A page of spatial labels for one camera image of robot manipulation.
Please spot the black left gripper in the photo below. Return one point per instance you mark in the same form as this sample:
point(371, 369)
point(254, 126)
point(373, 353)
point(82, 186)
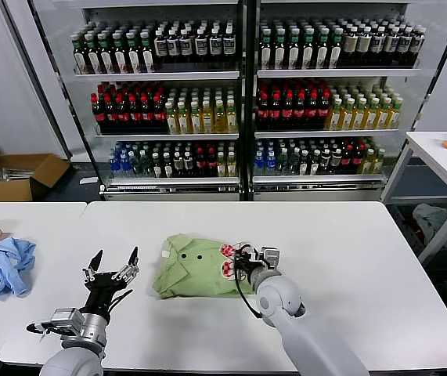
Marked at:
point(102, 290)

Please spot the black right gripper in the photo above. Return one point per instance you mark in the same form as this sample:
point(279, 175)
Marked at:
point(248, 268)

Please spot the light green shirt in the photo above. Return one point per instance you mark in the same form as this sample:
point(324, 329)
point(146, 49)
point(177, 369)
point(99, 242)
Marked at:
point(195, 278)

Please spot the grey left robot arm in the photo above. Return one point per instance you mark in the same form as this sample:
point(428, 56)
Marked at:
point(74, 352)

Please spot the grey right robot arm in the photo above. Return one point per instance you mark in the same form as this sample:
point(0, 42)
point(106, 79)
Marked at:
point(285, 297)

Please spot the white paper slip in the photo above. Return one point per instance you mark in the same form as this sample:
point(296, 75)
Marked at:
point(89, 181)

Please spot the small yellow juice bottle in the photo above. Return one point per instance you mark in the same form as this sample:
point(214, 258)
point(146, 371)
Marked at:
point(378, 161)
point(222, 166)
point(367, 162)
point(232, 166)

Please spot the blue water bottle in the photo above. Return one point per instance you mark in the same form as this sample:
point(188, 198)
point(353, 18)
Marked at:
point(259, 164)
point(125, 166)
point(113, 166)
point(271, 164)

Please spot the small red cap cola bottle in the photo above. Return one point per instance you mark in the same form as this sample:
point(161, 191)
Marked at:
point(347, 160)
point(357, 160)
point(200, 164)
point(212, 164)

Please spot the green tinted water bottle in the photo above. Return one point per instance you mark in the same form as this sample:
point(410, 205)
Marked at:
point(282, 162)
point(135, 166)
point(293, 162)
point(145, 166)

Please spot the crumpled light blue garment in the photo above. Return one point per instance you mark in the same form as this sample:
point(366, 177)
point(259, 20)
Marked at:
point(4, 266)

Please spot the small dark bottle white label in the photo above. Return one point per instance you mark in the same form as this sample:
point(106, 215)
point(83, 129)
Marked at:
point(168, 166)
point(157, 166)
point(314, 164)
point(304, 164)

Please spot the small dark bottle beige label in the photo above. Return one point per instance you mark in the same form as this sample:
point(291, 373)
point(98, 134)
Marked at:
point(325, 160)
point(188, 164)
point(177, 164)
point(336, 160)

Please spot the open brown cardboard box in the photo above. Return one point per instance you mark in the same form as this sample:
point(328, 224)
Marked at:
point(47, 172)

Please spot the grey clothing pile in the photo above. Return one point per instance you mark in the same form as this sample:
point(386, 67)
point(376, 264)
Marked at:
point(431, 221)

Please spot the glass door beverage cooler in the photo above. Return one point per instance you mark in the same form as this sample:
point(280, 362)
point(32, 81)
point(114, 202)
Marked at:
point(156, 75)

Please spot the dark bottle green cap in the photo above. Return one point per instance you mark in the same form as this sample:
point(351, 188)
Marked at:
point(279, 51)
point(308, 51)
point(335, 51)
point(107, 59)
point(293, 51)
point(80, 59)
point(148, 58)
point(120, 59)
point(134, 58)
point(321, 51)
point(93, 59)
point(265, 51)

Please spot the right metal shelf rack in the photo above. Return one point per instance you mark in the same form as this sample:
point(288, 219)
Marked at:
point(336, 73)

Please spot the dark bottle blue white label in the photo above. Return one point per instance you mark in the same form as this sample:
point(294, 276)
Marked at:
point(403, 45)
point(215, 48)
point(229, 47)
point(161, 49)
point(185, 48)
point(376, 45)
point(173, 49)
point(417, 44)
point(390, 45)
point(200, 48)

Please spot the white side table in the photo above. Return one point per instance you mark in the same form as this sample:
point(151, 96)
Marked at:
point(430, 152)

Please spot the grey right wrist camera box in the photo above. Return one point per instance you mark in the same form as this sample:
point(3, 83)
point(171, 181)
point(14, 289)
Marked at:
point(271, 258)

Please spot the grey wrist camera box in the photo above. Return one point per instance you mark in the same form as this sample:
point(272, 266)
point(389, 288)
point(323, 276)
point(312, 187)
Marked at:
point(271, 258)
point(66, 319)

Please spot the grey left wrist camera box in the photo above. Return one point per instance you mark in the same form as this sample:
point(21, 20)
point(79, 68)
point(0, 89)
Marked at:
point(66, 319)

